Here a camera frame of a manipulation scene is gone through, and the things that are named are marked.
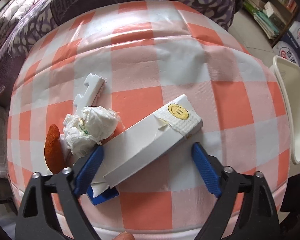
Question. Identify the white foam notched strip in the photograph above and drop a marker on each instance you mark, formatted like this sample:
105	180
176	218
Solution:
94	85

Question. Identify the white plastic trash bin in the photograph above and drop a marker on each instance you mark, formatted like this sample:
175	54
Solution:
288	77

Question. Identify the orange brown peel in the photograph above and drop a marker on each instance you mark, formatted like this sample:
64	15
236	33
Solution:
53	153

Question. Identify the folded white patterned quilt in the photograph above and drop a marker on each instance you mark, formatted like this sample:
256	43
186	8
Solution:
11	15

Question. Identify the long white cardboard box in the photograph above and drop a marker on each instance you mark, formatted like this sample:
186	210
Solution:
146	141

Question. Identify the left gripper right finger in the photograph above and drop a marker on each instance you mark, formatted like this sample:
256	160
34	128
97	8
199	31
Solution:
257	217

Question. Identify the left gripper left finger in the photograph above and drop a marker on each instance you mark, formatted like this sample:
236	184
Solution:
37	218

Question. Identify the white tissue ball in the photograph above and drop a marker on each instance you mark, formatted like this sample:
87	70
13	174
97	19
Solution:
92	126

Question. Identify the wooden bookshelf with books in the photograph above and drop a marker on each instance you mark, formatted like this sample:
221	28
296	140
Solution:
273	16

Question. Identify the orange checkered tablecloth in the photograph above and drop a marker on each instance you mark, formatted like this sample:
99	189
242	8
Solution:
150	53

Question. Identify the blue Ganten water carton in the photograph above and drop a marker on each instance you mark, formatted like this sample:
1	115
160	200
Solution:
292	35

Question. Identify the operator hand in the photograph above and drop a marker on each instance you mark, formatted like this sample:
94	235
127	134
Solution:
124	236

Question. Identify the blue white small box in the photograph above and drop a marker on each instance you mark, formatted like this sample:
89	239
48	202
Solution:
106	195

